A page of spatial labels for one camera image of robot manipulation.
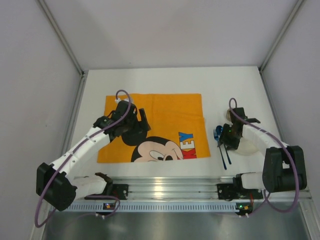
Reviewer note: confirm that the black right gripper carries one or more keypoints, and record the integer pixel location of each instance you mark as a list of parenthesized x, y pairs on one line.
[(225, 138)]

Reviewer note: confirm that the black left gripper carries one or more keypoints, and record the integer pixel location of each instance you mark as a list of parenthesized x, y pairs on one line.
[(139, 124)]

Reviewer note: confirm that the blue metal spoon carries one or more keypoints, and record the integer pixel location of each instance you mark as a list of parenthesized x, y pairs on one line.
[(219, 130)]

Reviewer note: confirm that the orange Mickey Mouse placemat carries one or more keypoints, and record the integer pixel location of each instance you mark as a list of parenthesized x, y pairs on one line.
[(177, 131)]

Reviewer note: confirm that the cream ceramic plate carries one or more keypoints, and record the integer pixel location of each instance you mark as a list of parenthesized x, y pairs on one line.
[(246, 148)]

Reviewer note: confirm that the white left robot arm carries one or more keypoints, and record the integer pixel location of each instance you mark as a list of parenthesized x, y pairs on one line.
[(57, 182)]

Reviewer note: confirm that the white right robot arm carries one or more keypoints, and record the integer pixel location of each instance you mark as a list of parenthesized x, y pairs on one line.
[(283, 167)]

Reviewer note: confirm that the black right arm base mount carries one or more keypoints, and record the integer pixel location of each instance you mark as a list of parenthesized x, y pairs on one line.
[(235, 191)]

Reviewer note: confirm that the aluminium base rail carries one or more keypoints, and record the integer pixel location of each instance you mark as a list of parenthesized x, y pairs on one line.
[(158, 189)]

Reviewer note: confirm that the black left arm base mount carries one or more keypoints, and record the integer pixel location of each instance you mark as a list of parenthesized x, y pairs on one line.
[(117, 190)]

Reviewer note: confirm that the perforated white cable duct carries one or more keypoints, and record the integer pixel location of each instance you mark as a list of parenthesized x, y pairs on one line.
[(159, 207)]

